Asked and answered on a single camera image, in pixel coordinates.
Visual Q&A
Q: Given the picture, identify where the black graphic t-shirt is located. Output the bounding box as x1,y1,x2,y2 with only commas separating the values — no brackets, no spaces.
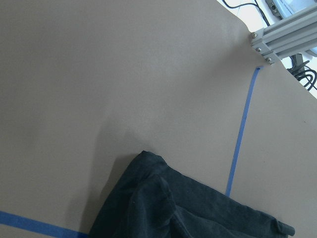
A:
89,151,295,238

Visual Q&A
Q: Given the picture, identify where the aluminium frame post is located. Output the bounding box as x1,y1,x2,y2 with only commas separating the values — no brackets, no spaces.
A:
251,3,317,64

